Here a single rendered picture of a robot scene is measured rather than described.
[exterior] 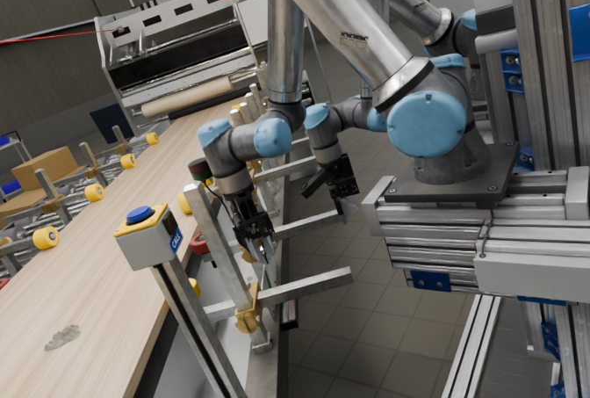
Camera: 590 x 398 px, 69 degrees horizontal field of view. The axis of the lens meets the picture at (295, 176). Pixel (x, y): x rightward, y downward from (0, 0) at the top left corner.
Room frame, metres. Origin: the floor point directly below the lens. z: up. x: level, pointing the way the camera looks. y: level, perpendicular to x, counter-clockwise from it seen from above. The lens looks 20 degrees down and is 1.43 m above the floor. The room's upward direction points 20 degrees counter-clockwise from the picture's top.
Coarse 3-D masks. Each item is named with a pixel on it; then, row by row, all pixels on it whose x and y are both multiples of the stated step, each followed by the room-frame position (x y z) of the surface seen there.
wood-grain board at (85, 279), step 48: (192, 144) 2.56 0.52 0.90; (144, 192) 1.91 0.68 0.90; (96, 240) 1.51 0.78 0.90; (48, 288) 1.23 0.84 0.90; (96, 288) 1.12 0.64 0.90; (144, 288) 1.02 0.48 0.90; (0, 336) 1.03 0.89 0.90; (48, 336) 0.95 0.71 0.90; (96, 336) 0.87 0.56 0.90; (144, 336) 0.81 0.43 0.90; (0, 384) 0.82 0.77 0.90; (48, 384) 0.76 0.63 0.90; (96, 384) 0.71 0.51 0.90
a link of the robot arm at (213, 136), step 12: (216, 120) 0.91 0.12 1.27; (228, 120) 0.90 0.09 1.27; (204, 132) 0.87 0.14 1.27; (216, 132) 0.86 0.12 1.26; (228, 132) 0.87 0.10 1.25; (204, 144) 0.87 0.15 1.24; (216, 144) 0.86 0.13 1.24; (216, 156) 0.86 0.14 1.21; (228, 156) 0.85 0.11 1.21; (216, 168) 0.87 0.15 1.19; (228, 168) 0.86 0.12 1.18; (240, 168) 0.87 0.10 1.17
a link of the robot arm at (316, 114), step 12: (312, 108) 1.14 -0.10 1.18; (324, 108) 1.12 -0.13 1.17; (312, 120) 1.11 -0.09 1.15; (324, 120) 1.11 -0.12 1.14; (336, 120) 1.12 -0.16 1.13; (312, 132) 1.12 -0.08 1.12; (324, 132) 1.11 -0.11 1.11; (336, 132) 1.13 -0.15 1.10; (312, 144) 1.14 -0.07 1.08; (324, 144) 1.11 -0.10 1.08
